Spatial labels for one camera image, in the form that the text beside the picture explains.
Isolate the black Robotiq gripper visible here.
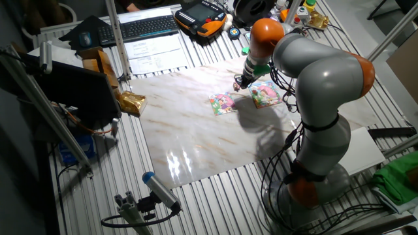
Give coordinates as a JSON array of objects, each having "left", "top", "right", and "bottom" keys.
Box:
[{"left": 233, "top": 74, "right": 254, "bottom": 92}]

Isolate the butterfly puzzle reference card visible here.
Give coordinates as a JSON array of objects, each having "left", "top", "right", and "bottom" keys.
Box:
[{"left": 248, "top": 80, "right": 283, "bottom": 109}]

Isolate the colourful picture card left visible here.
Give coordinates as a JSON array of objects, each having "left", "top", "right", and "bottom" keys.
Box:
[{"left": 208, "top": 91, "right": 238, "bottom": 117}]

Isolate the blue round disc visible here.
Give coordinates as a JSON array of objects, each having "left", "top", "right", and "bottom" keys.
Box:
[{"left": 227, "top": 27, "right": 242, "bottom": 41}]

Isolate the white marble pattern board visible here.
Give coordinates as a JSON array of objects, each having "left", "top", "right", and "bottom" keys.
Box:
[{"left": 129, "top": 39, "right": 381, "bottom": 190}]

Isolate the white figurine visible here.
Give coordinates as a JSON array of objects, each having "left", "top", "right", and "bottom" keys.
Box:
[{"left": 223, "top": 13, "right": 234, "bottom": 32}]

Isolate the black filament spool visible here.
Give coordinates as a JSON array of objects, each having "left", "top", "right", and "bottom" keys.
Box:
[{"left": 232, "top": 0, "right": 277, "bottom": 25}]

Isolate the orange black teach pendant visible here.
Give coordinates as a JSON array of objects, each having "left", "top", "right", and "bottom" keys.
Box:
[{"left": 174, "top": 0, "right": 228, "bottom": 38}]

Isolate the printed white paper sheet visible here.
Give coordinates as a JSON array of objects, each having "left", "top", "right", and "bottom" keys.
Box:
[
  {"left": 123, "top": 34, "right": 182, "bottom": 60},
  {"left": 129, "top": 48, "right": 189, "bottom": 75}
]

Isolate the grey box red button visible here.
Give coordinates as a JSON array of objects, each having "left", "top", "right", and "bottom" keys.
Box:
[{"left": 290, "top": 16, "right": 304, "bottom": 32}]

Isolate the gold foil bag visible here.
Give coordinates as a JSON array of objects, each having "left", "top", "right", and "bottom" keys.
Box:
[{"left": 117, "top": 91, "right": 148, "bottom": 117}]

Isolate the black computer keyboard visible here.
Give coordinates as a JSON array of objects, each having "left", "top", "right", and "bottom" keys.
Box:
[{"left": 97, "top": 14, "right": 180, "bottom": 46}]

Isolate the blank white paper sheet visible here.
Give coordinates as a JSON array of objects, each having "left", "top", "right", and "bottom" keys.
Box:
[{"left": 117, "top": 7, "right": 173, "bottom": 24}]

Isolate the small silver connector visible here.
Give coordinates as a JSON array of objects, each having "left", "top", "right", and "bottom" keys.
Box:
[{"left": 110, "top": 117, "right": 120, "bottom": 138}]

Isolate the brown cardboard box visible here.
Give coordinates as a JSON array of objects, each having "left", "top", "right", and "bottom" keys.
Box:
[{"left": 79, "top": 46, "right": 120, "bottom": 89}]

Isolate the white flat box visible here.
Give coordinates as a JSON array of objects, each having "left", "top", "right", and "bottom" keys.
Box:
[{"left": 329, "top": 126, "right": 387, "bottom": 177}]

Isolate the dark computer mouse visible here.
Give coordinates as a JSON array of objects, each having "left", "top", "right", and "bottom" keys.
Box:
[{"left": 78, "top": 31, "right": 93, "bottom": 48}]

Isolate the black metal bar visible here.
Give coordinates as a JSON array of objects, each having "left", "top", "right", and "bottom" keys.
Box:
[{"left": 368, "top": 126, "right": 417, "bottom": 140}]

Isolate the black mouse pad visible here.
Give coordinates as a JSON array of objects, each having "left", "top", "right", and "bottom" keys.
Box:
[{"left": 58, "top": 15, "right": 110, "bottom": 52}]

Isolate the black flat monitor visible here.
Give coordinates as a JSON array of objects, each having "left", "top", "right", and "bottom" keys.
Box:
[{"left": 24, "top": 54, "right": 122, "bottom": 130}]

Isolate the brown cardboard sheet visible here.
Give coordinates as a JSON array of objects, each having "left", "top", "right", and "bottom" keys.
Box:
[{"left": 386, "top": 39, "right": 418, "bottom": 105}]

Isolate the short aluminium profile stub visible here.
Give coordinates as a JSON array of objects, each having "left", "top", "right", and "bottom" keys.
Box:
[{"left": 114, "top": 191, "right": 153, "bottom": 235}]

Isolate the blue box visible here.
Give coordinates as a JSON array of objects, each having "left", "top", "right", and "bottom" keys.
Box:
[{"left": 58, "top": 133, "right": 96, "bottom": 166}]

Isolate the black chair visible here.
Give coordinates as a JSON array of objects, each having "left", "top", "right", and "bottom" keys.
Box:
[{"left": 367, "top": 0, "right": 418, "bottom": 20}]

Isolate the green cloth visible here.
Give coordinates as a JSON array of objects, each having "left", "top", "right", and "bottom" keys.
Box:
[{"left": 370, "top": 150, "right": 418, "bottom": 206}]

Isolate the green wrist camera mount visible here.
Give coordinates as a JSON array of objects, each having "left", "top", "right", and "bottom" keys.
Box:
[{"left": 241, "top": 46, "right": 272, "bottom": 78}]

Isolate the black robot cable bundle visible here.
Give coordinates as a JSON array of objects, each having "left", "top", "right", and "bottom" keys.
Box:
[{"left": 259, "top": 48, "right": 389, "bottom": 234}]

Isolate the aluminium profile post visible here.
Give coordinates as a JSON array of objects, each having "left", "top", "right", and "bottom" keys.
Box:
[
  {"left": 104, "top": 0, "right": 132, "bottom": 82},
  {"left": 283, "top": 0, "right": 303, "bottom": 25}
]

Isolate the silver camera with blue end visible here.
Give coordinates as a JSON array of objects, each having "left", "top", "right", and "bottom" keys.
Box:
[{"left": 142, "top": 171, "right": 182, "bottom": 212}]

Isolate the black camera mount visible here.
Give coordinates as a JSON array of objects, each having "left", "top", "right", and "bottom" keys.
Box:
[{"left": 137, "top": 192, "right": 161, "bottom": 221}]

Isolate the aluminium frame beam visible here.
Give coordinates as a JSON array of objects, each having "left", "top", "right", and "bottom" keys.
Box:
[
  {"left": 381, "top": 133, "right": 418, "bottom": 159},
  {"left": 0, "top": 44, "right": 94, "bottom": 177},
  {"left": 367, "top": 1, "right": 418, "bottom": 63}
]

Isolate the orange cable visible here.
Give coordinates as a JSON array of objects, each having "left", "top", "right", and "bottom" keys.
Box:
[{"left": 58, "top": 104, "right": 114, "bottom": 135}]

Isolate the black camera cable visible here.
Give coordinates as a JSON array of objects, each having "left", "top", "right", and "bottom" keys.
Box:
[{"left": 100, "top": 208, "right": 180, "bottom": 228}]

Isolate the white round ring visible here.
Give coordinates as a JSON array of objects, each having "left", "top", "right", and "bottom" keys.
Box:
[{"left": 21, "top": 2, "right": 78, "bottom": 40}]

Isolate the silver depth camera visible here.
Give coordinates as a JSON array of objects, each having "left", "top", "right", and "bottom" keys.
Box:
[{"left": 39, "top": 41, "right": 53, "bottom": 74}]

